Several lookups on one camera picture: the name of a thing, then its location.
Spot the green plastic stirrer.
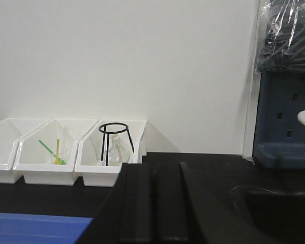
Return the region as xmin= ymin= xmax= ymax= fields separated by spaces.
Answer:
xmin=39 ymin=140 xmax=67 ymax=165

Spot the left white storage bin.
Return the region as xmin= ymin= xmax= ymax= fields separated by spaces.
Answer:
xmin=0 ymin=118 xmax=48 ymax=184

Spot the clear glass flask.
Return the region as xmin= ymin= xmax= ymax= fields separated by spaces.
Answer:
xmin=103 ymin=135 xmax=130 ymax=166

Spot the plastic bag of pegs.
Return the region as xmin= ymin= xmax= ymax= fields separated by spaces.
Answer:
xmin=256 ymin=1 xmax=305 ymax=74

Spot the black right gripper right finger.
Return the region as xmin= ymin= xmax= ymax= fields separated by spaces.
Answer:
xmin=155 ymin=162 xmax=274 ymax=243

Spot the grey pegboard drying rack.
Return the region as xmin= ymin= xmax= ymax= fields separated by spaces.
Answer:
xmin=253 ymin=72 xmax=305 ymax=170

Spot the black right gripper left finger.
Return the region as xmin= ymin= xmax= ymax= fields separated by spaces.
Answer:
xmin=77 ymin=164 xmax=154 ymax=243

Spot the right white storage bin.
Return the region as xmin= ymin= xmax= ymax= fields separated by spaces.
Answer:
xmin=75 ymin=120 xmax=147 ymax=187

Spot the black lab sink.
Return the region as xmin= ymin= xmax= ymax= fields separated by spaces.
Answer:
xmin=230 ymin=186 xmax=305 ymax=243

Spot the middle white storage bin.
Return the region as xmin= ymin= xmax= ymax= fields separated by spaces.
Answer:
xmin=13 ymin=118 xmax=98 ymax=186

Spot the blue plastic tray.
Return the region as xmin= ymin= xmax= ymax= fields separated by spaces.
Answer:
xmin=0 ymin=212 xmax=92 ymax=243

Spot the white storage bin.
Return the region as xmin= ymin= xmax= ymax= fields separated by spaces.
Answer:
xmin=75 ymin=120 xmax=147 ymax=187
xmin=13 ymin=118 xmax=98 ymax=186
xmin=0 ymin=118 xmax=48 ymax=184

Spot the yellow plastic stirrer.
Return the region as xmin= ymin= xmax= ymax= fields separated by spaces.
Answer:
xmin=54 ymin=138 xmax=60 ymax=165

